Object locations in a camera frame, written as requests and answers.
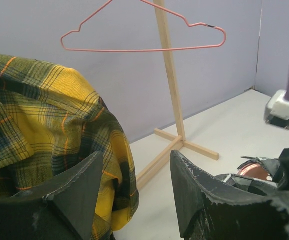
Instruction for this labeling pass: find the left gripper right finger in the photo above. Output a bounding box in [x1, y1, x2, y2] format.
[170, 150, 289, 240]

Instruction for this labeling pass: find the pink wire hanger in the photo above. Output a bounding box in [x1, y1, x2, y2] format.
[60, 0, 227, 53]

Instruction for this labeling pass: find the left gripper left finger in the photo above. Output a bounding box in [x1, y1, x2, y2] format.
[0, 152, 103, 240]

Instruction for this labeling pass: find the yellow plaid shirt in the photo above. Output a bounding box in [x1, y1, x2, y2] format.
[0, 54, 139, 240]

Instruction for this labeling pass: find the wooden clothes rack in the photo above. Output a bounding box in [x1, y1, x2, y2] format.
[136, 0, 219, 190]

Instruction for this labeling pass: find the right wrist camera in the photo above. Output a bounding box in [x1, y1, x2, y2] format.
[264, 90, 289, 130]

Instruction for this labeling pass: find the black white checkered shirt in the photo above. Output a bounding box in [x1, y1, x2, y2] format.
[216, 156, 284, 196]

